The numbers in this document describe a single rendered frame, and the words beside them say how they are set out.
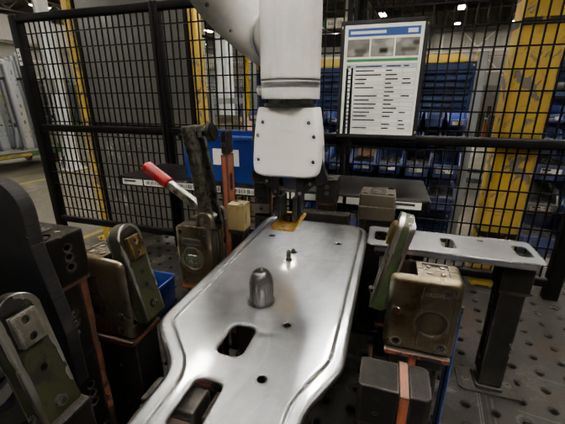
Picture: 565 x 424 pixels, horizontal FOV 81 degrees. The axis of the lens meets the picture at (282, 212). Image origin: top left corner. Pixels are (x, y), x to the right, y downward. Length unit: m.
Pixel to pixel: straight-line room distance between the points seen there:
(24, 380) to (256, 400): 0.19
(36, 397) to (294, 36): 0.45
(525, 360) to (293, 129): 0.75
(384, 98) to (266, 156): 0.59
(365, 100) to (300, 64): 0.58
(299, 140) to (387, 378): 0.31
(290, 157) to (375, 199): 0.31
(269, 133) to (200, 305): 0.25
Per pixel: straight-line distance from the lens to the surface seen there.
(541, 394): 0.91
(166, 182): 0.61
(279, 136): 0.48
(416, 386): 0.39
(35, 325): 0.36
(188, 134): 0.56
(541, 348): 1.04
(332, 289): 0.49
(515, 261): 0.68
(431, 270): 0.48
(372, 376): 0.39
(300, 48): 0.47
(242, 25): 0.56
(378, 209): 0.75
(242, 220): 0.64
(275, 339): 0.40
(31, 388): 0.38
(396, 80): 1.03
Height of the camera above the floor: 1.26
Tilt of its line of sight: 19 degrees down
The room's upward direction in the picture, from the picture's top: straight up
